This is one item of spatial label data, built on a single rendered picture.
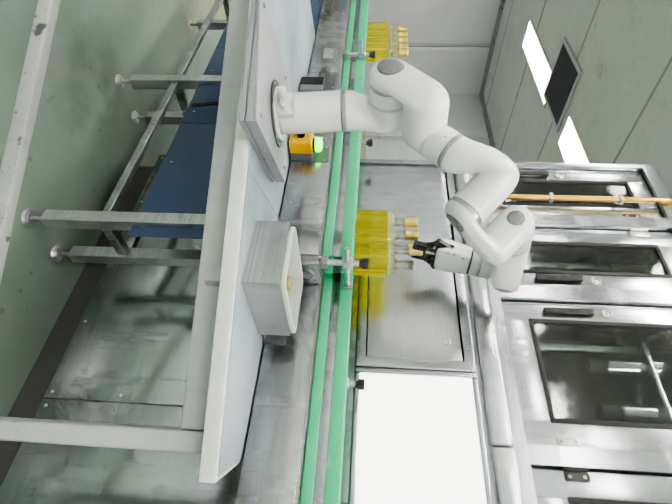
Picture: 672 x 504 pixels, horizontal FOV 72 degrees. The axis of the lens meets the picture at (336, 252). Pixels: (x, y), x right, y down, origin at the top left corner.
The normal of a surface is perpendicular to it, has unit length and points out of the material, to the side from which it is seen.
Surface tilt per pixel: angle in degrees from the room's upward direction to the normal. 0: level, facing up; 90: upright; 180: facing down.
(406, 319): 90
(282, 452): 90
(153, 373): 90
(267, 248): 90
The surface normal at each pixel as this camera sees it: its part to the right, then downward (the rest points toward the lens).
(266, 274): -0.04, -0.63
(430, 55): -0.07, 0.78
